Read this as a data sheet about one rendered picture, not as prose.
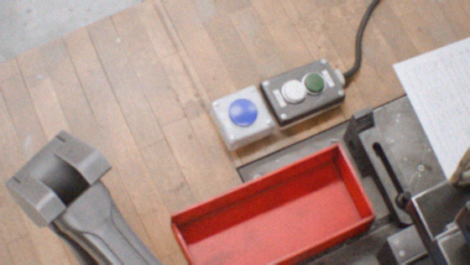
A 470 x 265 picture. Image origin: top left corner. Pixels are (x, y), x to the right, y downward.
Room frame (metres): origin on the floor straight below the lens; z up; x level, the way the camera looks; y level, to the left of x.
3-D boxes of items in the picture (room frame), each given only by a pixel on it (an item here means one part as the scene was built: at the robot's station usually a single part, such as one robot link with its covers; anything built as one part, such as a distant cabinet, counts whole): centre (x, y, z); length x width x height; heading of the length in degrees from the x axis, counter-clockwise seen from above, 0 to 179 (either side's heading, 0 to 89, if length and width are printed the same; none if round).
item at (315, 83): (0.65, -0.09, 0.93); 0.03 x 0.03 x 0.02
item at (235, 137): (0.58, 0.00, 0.90); 0.07 x 0.07 x 0.06; 35
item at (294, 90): (0.63, -0.07, 0.93); 0.03 x 0.03 x 0.02
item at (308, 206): (0.43, -0.07, 0.93); 0.25 x 0.12 x 0.06; 125
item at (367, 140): (0.51, -0.22, 0.95); 0.15 x 0.03 x 0.10; 35
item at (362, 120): (0.57, -0.18, 0.95); 0.06 x 0.03 x 0.09; 35
